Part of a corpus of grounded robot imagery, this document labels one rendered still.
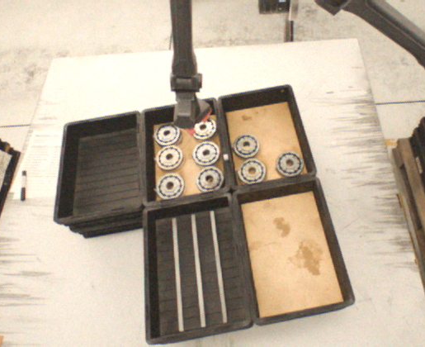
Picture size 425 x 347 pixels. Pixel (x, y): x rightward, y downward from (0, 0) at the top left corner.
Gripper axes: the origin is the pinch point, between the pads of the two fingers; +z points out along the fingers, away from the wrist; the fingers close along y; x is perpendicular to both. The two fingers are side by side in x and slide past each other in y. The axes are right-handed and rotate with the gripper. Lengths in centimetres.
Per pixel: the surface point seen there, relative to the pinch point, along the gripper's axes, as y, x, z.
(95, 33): 62, 189, 102
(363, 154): 42, -47, 37
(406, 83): 151, -42, 106
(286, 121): 31.2, -15.6, 23.5
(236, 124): 18.7, 0.5, 23.3
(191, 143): 1.5, 10.3, 23.3
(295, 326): -28, -57, 38
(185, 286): -39, -22, 24
